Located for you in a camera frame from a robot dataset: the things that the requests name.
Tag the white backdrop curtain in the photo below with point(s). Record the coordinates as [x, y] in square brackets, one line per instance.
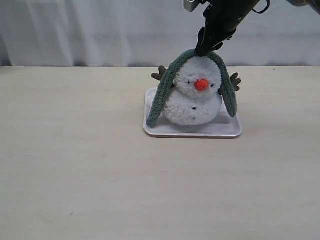
[148, 33]

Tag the green knitted scarf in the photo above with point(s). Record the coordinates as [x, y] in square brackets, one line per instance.
[165, 87]

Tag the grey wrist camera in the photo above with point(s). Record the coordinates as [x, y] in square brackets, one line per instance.
[191, 5]

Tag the white plush snowman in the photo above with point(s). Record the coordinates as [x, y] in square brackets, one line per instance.
[195, 97]

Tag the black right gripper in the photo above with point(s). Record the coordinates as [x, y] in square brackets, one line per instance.
[222, 17]

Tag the white rectangular tray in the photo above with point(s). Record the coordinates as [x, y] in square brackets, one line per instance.
[222, 127]

